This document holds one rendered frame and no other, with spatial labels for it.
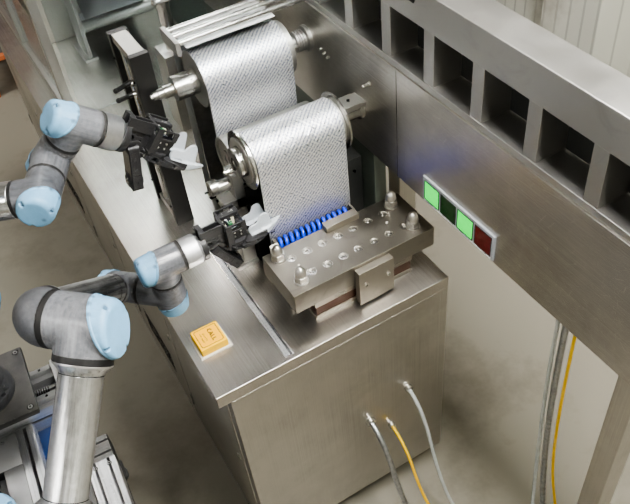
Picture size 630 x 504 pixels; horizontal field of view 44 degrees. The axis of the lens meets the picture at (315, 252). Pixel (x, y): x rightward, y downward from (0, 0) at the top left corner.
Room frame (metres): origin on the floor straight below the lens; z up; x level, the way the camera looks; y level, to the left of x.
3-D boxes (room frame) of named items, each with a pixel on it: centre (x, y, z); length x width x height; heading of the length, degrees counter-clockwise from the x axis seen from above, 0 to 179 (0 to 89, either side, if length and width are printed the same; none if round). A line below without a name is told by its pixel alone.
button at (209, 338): (1.20, 0.28, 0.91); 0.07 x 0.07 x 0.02; 26
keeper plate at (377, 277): (1.27, -0.14, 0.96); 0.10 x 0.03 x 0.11; 116
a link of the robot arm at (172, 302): (1.28, 0.37, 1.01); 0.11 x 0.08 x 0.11; 71
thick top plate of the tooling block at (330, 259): (1.35, -0.08, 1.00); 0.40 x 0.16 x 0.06; 116
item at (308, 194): (1.44, 0.00, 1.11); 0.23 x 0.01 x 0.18; 116
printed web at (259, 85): (1.62, 0.08, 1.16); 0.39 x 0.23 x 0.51; 26
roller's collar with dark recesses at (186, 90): (1.66, 0.27, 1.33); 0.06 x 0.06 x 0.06; 26
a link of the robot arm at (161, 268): (1.27, 0.36, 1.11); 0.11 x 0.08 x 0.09; 116
